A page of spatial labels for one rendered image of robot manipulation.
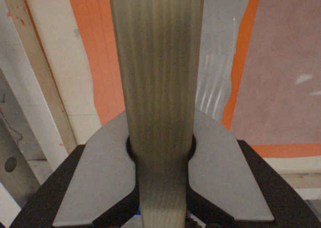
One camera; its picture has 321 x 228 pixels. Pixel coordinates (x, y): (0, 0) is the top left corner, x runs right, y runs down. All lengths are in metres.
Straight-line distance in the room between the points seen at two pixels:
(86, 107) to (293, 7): 0.31
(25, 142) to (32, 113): 1.69
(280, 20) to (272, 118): 0.15
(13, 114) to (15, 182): 1.49
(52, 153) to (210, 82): 0.27
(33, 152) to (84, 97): 1.76
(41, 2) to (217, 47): 0.22
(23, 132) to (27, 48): 1.67
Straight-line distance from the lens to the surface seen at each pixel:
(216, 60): 0.26
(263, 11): 0.28
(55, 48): 0.28
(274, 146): 0.40
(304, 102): 0.36
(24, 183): 0.38
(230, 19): 0.25
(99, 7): 0.25
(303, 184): 0.47
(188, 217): 0.38
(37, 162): 2.13
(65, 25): 0.27
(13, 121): 1.89
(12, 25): 0.26
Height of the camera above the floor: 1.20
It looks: 59 degrees down
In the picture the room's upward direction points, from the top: 178 degrees clockwise
